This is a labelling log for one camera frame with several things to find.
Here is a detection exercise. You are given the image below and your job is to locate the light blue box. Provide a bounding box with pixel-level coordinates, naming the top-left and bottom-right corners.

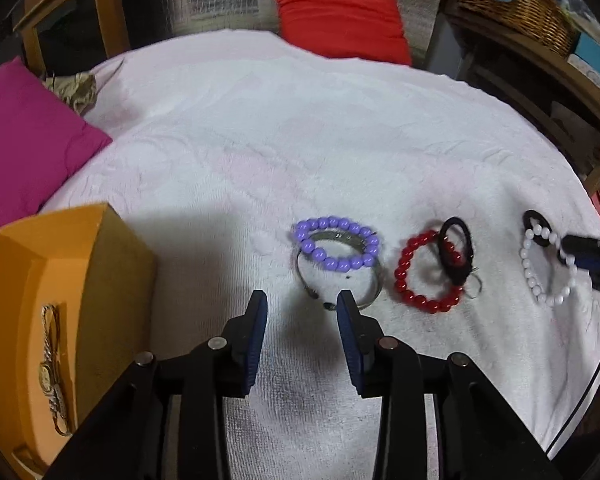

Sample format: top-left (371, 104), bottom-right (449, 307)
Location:
top-left (567, 32), bottom-right (600, 106)

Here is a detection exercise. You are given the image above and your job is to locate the beige crumpled cloth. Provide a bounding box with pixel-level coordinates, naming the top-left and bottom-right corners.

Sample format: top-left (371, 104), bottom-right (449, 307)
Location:
top-left (42, 71), bottom-right (98, 116)

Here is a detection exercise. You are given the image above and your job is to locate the orange cardboard box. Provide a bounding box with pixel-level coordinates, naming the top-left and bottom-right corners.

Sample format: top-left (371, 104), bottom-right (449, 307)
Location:
top-left (0, 201), bottom-right (158, 471)

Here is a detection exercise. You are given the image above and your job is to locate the wooden shelf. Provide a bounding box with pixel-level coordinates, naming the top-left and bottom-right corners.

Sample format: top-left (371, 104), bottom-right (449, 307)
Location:
top-left (445, 5), bottom-right (600, 196)

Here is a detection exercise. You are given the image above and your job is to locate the thin black hair tie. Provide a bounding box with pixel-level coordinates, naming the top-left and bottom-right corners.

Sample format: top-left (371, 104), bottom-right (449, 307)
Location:
top-left (438, 216), bottom-right (478, 287)

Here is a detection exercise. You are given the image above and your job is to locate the white bead bracelet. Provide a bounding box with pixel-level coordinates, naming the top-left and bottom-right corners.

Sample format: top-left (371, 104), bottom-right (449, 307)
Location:
top-left (519, 225), bottom-right (578, 308)

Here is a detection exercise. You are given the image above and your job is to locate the gold and silver wristwatch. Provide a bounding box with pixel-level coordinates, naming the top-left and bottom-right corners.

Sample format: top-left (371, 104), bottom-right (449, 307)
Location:
top-left (37, 304), bottom-right (76, 436)

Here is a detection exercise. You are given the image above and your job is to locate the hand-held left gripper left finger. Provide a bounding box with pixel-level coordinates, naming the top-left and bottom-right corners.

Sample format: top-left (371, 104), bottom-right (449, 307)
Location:
top-left (42, 289), bottom-right (269, 480)

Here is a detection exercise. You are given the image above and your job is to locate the white textured blanket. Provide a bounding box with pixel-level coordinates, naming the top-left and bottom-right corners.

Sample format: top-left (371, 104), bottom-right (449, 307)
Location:
top-left (37, 30), bottom-right (600, 461)

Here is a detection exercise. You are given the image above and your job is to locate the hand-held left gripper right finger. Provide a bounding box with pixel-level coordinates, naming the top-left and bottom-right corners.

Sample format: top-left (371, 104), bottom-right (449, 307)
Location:
top-left (336, 289), bottom-right (563, 480)

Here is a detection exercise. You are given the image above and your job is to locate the thick black hair tie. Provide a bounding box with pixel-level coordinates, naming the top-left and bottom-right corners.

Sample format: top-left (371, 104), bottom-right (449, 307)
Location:
top-left (522, 209), bottom-right (563, 249)

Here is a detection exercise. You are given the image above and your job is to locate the silver metal bangle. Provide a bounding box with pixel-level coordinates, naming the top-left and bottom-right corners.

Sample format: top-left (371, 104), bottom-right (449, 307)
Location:
top-left (296, 230), bottom-right (385, 311)

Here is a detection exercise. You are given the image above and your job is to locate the red bead bracelet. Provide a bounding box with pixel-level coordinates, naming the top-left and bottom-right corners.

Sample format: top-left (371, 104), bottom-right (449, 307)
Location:
top-left (394, 229), bottom-right (466, 314)

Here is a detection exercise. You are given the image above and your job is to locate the red pillow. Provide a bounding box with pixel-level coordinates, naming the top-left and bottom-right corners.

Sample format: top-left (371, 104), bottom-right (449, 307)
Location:
top-left (272, 0), bottom-right (413, 67)

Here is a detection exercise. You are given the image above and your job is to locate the purple bead bracelet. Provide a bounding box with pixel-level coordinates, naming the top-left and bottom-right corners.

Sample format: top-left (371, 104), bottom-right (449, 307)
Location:
top-left (292, 216), bottom-right (382, 272)

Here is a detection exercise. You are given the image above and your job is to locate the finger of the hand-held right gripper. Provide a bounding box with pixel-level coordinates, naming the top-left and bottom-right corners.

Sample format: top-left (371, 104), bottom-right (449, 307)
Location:
top-left (574, 254), bottom-right (600, 283)
top-left (560, 232), bottom-right (600, 257)

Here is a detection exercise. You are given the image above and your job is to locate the magenta pillow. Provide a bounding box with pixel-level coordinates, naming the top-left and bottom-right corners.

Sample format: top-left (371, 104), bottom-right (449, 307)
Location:
top-left (0, 56), bottom-right (113, 271)

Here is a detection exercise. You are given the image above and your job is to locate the wicker basket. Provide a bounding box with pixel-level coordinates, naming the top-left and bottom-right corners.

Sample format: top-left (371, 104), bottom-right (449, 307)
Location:
top-left (452, 0), bottom-right (578, 58)

